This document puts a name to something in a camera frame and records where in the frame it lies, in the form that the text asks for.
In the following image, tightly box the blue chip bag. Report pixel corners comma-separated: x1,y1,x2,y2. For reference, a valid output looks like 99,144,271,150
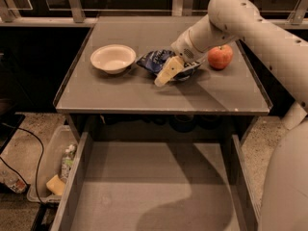
136,49,201,81

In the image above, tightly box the red apple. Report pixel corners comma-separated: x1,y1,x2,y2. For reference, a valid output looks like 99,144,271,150
208,44,233,70

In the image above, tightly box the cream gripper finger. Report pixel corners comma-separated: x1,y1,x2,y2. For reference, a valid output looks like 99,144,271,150
154,56,184,87

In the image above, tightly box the plastic bottle in bin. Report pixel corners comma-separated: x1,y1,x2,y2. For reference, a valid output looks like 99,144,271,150
60,143,77,182

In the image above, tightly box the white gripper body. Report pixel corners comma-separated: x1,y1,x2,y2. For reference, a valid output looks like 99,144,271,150
171,30,206,63

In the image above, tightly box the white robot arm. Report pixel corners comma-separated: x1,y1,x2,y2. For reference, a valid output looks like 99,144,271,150
155,0,308,231

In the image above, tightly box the white bowl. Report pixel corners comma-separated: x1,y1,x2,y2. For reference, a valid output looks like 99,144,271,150
90,44,136,74

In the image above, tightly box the open grey top drawer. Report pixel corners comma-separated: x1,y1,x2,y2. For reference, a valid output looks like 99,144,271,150
51,134,259,231

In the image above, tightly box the grey cabinet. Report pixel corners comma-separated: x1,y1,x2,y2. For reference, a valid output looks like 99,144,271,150
54,16,271,127

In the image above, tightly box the metal railing frame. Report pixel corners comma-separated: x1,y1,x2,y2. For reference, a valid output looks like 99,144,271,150
0,0,308,27

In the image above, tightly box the yellow sponge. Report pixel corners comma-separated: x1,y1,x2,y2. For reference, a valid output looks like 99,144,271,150
46,175,65,195

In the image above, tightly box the clear plastic bin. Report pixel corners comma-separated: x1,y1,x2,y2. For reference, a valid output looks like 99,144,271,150
27,125,77,203

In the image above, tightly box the plastic bottle on floor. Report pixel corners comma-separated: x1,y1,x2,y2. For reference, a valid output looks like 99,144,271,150
1,170,27,193

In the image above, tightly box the black cable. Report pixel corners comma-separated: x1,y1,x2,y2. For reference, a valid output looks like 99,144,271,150
0,122,46,204

